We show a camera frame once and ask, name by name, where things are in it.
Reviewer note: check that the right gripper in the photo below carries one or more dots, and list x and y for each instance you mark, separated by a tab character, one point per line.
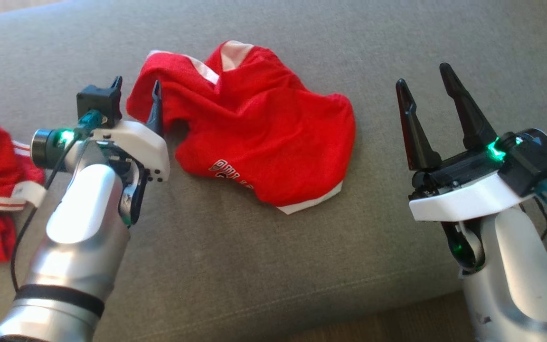
463	199

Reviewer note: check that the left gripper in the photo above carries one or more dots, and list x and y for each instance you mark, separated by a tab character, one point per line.
136	140

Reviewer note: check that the red garment with white trim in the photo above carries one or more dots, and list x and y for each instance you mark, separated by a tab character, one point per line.
264	133

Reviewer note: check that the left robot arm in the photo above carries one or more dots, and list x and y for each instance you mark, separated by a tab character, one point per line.
79	247

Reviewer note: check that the large grey sofa seat cushion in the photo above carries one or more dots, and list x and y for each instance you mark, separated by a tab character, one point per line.
254	261

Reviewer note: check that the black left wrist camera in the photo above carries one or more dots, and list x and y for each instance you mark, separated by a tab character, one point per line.
98	99

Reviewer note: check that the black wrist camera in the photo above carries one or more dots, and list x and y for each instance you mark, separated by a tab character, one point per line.
534	159
98	99

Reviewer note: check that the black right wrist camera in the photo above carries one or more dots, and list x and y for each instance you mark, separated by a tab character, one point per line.
534	159

